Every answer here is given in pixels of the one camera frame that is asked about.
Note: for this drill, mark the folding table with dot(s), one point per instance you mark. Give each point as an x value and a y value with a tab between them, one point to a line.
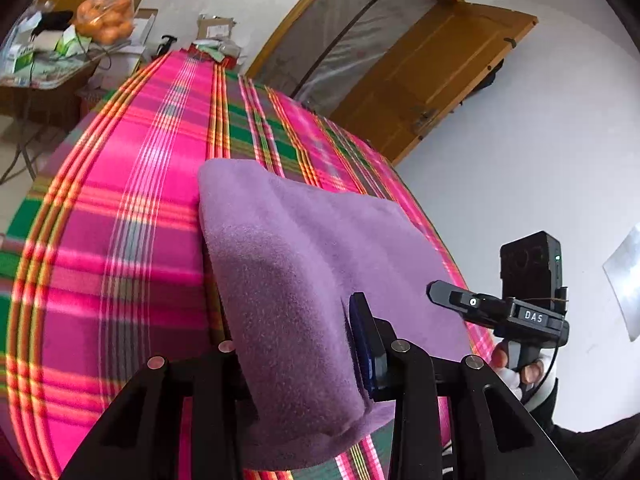
45	72

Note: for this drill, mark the white open box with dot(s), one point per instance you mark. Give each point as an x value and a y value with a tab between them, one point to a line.
144	25

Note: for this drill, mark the purple fleece garment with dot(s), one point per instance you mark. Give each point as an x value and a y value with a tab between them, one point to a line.
300	270

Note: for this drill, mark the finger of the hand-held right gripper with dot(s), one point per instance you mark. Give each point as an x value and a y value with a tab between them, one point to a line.
460	300

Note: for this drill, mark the person's right forearm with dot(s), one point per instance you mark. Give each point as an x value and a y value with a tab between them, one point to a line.
585	440

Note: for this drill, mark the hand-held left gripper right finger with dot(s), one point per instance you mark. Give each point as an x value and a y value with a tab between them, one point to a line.
361	355

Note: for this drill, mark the plastic door curtain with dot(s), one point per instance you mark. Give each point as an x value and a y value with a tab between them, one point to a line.
340	35

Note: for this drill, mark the wooden door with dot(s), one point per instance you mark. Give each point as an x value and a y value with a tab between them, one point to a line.
425	75

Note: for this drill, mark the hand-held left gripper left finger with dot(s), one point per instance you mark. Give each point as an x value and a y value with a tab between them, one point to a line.
220	385

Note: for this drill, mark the pink plaid bed sheet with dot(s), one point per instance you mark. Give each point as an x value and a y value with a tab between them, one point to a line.
125	200

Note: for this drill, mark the wooden door frame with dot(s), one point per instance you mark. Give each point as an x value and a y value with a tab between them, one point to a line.
285	30

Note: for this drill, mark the green white medicine box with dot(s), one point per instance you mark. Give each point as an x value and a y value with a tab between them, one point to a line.
22	59

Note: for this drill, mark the green tissue pack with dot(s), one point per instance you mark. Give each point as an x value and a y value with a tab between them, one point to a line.
70	42

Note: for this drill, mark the person's right hand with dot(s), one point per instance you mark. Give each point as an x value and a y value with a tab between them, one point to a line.
531	374

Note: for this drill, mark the bag of oranges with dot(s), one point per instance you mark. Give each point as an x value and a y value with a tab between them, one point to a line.
105	20

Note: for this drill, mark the black cloth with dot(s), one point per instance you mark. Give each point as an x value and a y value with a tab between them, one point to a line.
55	19

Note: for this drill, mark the black hanging bag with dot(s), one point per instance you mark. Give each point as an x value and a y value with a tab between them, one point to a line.
492	77

